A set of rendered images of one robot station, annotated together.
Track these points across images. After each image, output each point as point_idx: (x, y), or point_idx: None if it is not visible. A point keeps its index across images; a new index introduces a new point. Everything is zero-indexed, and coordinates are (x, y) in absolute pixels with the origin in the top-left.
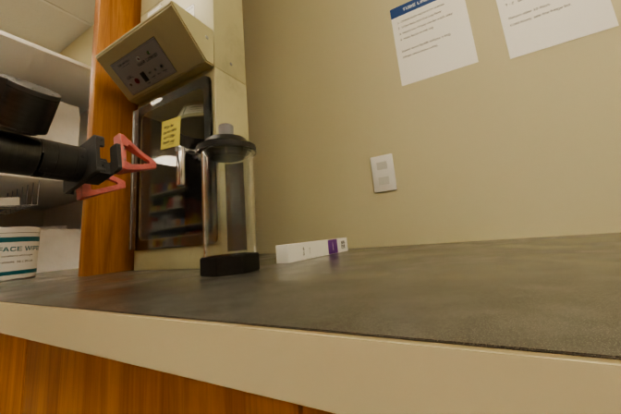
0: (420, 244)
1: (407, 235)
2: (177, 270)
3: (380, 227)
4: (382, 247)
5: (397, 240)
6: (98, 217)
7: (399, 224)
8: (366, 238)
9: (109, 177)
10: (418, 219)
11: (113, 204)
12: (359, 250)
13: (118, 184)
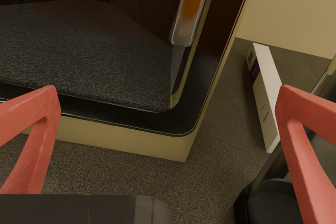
0: (322, 57)
1: (309, 38)
2: (86, 159)
3: (284, 19)
4: (286, 53)
5: (294, 40)
6: None
7: (309, 23)
8: (259, 27)
9: (25, 125)
10: (332, 25)
11: None
12: (285, 74)
13: (49, 121)
